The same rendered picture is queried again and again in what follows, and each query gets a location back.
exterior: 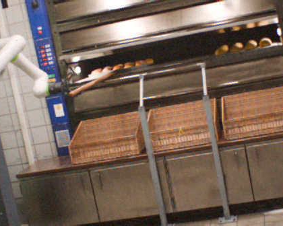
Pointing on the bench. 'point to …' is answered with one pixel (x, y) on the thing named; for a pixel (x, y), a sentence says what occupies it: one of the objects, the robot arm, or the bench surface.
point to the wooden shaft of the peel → (91, 83)
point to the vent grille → (63, 138)
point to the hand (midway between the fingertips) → (82, 83)
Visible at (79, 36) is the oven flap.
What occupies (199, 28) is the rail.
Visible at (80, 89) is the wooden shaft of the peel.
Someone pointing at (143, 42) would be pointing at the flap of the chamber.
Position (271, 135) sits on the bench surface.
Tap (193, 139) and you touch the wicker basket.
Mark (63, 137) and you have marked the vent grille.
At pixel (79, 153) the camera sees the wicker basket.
